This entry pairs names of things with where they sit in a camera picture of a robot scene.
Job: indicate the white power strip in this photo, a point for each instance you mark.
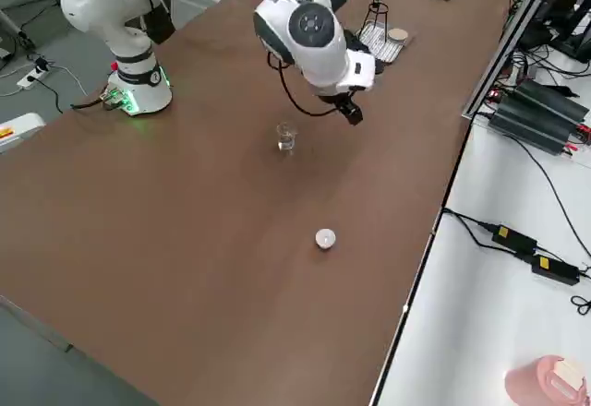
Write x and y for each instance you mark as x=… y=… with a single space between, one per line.
x=32 y=78

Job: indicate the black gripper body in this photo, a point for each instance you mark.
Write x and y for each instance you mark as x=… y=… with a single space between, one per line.
x=339 y=99

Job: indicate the ribbed metal tray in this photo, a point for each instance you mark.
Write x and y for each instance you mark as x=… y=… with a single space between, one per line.
x=390 y=53

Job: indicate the pink bin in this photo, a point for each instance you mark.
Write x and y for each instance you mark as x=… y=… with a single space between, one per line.
x=531 y=383

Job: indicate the black power adapter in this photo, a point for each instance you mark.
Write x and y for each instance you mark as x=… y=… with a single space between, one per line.
x=554 y=270
x=515 y=239

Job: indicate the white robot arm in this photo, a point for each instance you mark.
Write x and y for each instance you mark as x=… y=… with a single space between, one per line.
x=314 y=46

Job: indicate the white machine housing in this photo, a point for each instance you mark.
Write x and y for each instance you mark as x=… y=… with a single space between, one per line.
x=20 y=131

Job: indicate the aluminium frame post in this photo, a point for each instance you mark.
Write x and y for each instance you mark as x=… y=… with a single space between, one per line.
x=510 y=51

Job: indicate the black power supply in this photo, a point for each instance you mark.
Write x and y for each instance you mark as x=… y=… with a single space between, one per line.
x=531 y=129
x=554 y=101

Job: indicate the small glass beaker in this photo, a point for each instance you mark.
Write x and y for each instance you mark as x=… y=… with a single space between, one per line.
x=286 y=140

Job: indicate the white lamp cap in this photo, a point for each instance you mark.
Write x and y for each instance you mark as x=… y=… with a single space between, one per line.
x=325 y=238

